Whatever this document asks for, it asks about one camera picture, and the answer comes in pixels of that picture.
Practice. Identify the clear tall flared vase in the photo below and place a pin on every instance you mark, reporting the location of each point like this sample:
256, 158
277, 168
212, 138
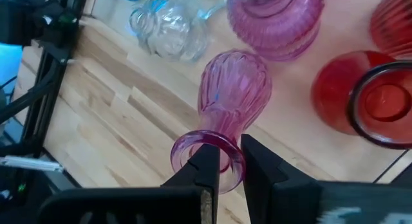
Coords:
215, 5

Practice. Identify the pink ribbed teardrop vase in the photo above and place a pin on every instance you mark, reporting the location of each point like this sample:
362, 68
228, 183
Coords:
235, 89

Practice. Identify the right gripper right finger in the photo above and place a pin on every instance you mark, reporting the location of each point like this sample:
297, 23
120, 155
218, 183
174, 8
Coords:
270, 188

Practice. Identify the pink ringed bottle vase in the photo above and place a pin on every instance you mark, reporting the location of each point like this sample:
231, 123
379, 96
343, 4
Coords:
273, 27

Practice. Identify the silver aluminium bracket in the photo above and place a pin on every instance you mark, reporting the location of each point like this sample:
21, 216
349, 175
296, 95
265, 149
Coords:
32, 163

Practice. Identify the red ribbed bottle vase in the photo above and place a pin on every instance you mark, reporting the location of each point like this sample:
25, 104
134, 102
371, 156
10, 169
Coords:
394, 27

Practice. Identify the red bulbous flared vase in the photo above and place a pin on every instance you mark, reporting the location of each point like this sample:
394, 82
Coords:
334, 92

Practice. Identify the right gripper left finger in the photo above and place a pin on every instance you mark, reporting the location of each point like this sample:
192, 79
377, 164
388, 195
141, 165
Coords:
199, 182

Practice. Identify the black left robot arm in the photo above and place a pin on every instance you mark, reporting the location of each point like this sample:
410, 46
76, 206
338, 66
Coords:
19, 21

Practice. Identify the clear squat glass vase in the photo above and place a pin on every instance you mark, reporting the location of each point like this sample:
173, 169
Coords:
180, 40

